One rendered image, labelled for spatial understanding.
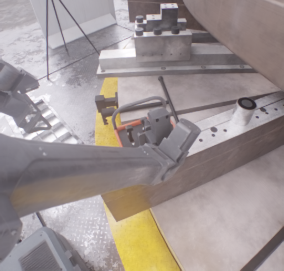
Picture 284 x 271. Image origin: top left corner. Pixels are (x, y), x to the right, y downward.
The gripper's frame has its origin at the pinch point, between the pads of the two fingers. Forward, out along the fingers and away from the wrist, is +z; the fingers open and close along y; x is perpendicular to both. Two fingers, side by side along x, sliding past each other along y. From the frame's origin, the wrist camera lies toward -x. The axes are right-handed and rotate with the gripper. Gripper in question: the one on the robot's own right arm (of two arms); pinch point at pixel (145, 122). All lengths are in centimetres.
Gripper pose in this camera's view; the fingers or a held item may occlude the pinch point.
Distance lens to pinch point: 62.1
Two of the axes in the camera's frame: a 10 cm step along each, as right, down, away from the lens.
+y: -9.3, 3.1, -2.0
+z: -3.4, -5.3, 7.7
